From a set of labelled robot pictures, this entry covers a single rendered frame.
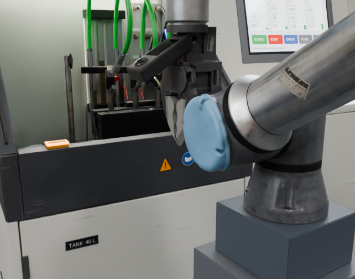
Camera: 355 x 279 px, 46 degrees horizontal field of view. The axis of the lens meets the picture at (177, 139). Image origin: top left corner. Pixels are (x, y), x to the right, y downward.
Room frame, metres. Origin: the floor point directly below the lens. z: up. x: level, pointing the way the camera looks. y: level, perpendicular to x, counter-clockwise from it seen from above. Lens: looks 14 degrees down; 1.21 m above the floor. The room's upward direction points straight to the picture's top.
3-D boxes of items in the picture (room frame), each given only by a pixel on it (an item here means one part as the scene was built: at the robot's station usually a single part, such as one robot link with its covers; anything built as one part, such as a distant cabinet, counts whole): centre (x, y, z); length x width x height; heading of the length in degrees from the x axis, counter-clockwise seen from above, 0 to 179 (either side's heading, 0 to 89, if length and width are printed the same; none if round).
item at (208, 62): (0.75, -0.02, 1.16); 0.09 x 0.08 x 0.12; 125
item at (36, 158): (1.06, 0.09, 0.87); 0.62 x 0.04 x 0.16; 118
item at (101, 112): (1.33, 0.10, 0.91); 0.34 x 0.10 x 0.15; 118
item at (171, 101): (0.76, -0.01, 1.06); 0.06 x 0.03 x 0.09; 125
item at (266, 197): (0.72, -0.20, 0.95); 0.15 x 0.15 x 0.10
